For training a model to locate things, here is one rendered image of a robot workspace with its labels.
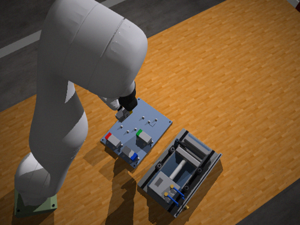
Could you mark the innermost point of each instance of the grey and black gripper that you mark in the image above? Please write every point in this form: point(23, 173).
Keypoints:
point(126, 100)

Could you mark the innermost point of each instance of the grey metal blank with green end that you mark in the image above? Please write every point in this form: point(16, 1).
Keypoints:
point(143, 136)

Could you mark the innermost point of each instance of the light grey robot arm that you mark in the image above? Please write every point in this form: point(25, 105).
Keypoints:
point(82, 42)

